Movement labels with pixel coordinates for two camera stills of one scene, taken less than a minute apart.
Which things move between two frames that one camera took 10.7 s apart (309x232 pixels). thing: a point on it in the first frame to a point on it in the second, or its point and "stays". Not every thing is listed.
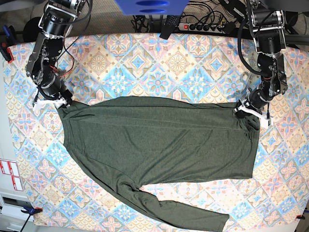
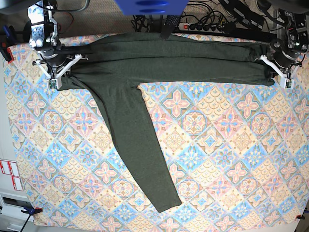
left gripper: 52,89 to 53,57
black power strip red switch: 203,27 stays
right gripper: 256,100 to 283,58
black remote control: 171,23 stays
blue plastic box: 150,7 stays
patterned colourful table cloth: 59,191 stays
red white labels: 10,167 stays
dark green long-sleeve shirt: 132,142 to 118,65
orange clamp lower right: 300,217 stays
